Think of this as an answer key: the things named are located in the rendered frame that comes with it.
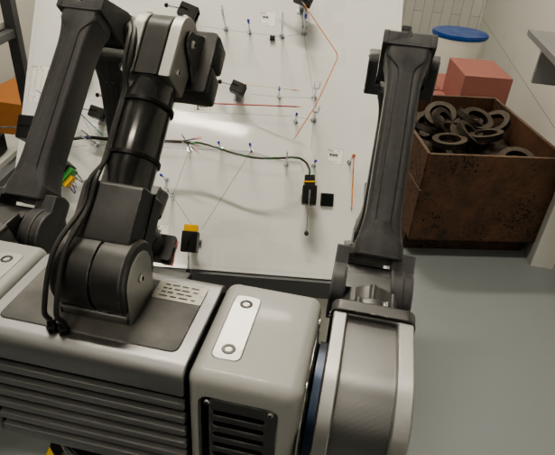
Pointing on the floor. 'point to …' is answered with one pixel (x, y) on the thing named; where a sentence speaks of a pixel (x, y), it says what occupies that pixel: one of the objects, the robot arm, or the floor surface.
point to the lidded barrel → (458, 43)
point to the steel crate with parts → (476, 177)
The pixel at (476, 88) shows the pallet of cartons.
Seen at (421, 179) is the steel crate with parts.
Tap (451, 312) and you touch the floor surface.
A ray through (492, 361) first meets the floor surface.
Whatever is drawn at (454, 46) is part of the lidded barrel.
